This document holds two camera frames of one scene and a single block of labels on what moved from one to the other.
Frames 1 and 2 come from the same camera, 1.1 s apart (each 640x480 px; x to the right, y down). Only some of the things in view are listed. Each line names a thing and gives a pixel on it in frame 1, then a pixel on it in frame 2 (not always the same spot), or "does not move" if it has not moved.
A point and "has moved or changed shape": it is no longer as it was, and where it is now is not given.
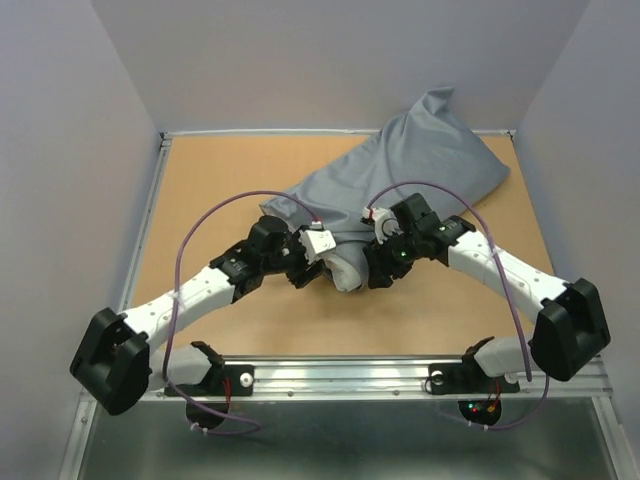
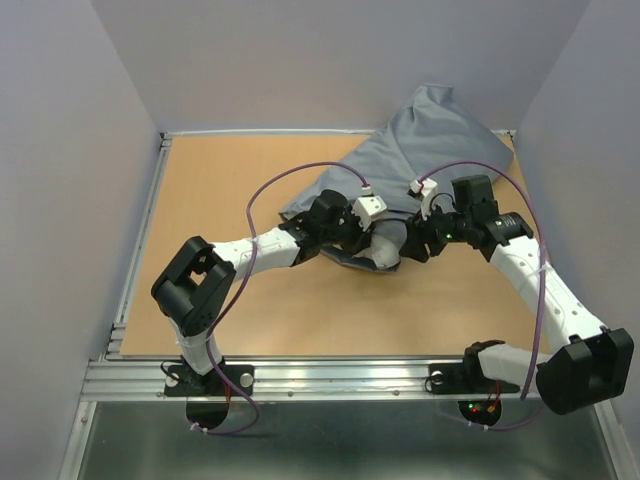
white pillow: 344,276 has moved or changed shape
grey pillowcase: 431,153 has moved or changed shape
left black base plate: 220,380 does not move
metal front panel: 534,439 does not move
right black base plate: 467,378 does not move
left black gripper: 301,277 to 361,238
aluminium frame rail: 369,378 does not move
